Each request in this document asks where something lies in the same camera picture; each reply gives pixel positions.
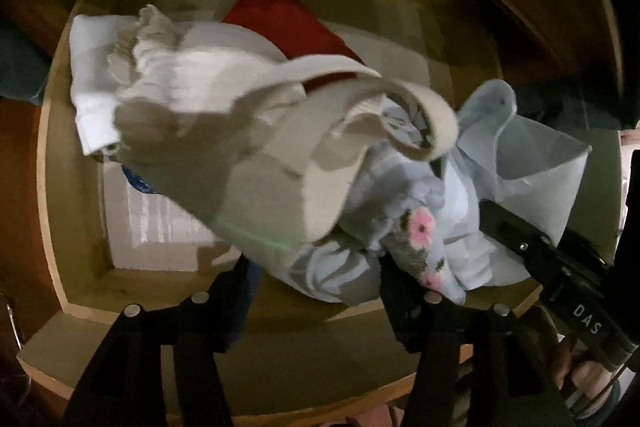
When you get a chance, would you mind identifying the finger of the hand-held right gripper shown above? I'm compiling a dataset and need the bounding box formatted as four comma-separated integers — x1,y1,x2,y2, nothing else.
477,198,551,277

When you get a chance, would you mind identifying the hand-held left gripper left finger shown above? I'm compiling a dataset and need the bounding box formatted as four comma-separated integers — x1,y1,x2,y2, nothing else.
60,252,263,427

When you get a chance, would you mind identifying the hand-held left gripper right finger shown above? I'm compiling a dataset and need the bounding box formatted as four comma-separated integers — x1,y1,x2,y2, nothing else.
377,252,576,427

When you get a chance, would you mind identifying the pale blue cloth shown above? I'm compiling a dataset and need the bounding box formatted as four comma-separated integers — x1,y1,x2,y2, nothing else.
290,79,593,305

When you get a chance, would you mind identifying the wooden drawer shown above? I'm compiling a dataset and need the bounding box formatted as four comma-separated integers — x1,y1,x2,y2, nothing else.
17,0,626,418

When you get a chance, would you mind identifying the grey floral sock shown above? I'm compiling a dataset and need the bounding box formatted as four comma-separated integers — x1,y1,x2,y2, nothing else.
345,177,468,305

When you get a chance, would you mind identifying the dark blue patterned cloth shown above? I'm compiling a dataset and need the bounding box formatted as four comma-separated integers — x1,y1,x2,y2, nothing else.
120,162,156,195

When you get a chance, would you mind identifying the beige underwear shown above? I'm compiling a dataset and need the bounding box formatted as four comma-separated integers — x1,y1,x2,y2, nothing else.
107,4,458,243

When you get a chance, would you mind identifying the white cloth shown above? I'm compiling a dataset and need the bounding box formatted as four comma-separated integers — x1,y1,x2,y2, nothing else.
69,14,146,158

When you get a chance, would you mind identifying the person's right hand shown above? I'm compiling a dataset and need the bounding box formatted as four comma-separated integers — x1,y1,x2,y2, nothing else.
550,334,621,413

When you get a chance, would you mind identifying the red cloth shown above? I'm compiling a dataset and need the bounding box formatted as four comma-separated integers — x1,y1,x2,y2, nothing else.
222,0,366,92

